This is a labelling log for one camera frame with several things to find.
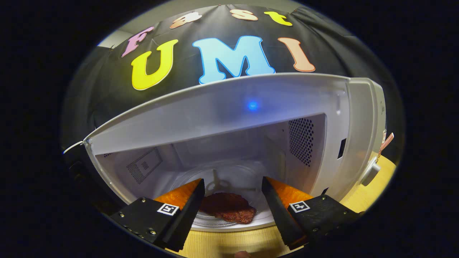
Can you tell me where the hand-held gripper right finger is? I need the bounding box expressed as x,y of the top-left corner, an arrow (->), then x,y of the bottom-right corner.
261,176 -> 363,251

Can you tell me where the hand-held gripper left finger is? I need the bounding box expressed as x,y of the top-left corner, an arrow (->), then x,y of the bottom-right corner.
109,178 -> 205,252

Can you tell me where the brown cooked meat piece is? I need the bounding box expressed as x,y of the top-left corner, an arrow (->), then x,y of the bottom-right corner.
199,192 -> 257,225

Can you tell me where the white toaster oven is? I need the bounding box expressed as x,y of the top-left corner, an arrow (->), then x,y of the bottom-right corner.
63,73 -> 388,233

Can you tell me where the glass turntable plate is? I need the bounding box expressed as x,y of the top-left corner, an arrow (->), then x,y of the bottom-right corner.
169,165 -> 284,228

